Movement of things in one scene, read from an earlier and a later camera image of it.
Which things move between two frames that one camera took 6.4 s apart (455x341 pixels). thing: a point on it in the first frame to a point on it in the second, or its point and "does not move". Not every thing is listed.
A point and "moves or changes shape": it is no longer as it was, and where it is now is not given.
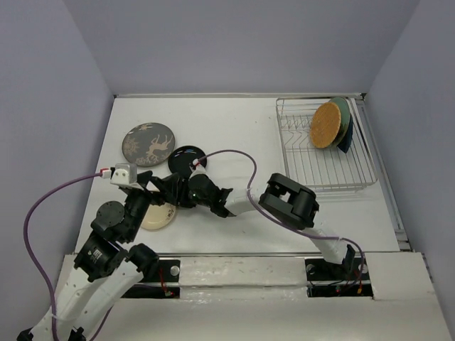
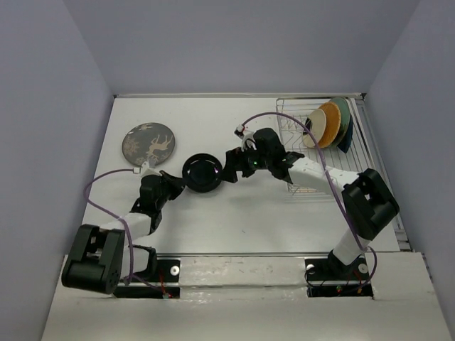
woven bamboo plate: (325, 124) does not move
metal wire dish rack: (327, 169) does not move
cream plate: (158, 217) moves or changes shape
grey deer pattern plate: (148, 144) does not move
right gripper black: (182, 197) to (236, 161)
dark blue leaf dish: (345, 145) does not move
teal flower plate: (345, 119) does not move
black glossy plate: (181, 159) moves or changes shape
